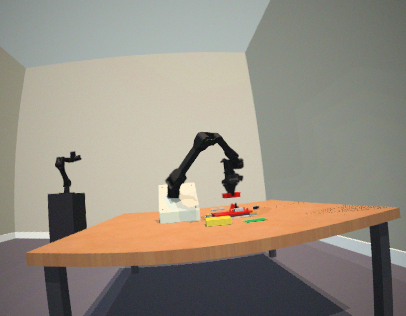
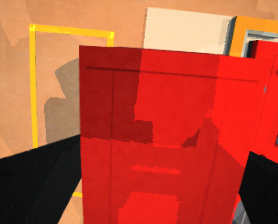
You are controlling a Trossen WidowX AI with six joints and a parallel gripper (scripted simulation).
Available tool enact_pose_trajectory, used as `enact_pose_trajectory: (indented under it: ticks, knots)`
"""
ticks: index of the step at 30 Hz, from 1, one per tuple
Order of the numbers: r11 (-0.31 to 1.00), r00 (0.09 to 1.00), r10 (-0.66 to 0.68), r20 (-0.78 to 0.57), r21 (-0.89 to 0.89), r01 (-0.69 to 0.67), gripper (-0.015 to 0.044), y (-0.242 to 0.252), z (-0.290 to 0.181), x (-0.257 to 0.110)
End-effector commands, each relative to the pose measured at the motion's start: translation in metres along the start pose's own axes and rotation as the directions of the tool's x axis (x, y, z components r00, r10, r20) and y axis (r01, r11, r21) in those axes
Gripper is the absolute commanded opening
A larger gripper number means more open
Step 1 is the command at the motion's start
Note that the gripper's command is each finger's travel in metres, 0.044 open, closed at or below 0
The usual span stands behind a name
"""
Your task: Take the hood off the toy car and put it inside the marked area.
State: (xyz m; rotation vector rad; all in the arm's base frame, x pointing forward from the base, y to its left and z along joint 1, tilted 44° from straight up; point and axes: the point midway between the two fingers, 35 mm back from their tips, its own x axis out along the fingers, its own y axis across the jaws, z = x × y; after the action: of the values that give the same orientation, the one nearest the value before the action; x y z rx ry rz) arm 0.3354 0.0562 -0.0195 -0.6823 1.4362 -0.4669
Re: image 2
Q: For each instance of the yellow rectangular outline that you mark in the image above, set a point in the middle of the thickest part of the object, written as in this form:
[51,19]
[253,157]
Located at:
[32,39]

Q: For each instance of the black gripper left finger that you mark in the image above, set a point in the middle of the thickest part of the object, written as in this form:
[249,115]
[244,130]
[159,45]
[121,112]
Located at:
[37,185]

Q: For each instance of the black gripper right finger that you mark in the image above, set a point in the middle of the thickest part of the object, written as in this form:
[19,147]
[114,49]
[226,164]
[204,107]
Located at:
[259,190]

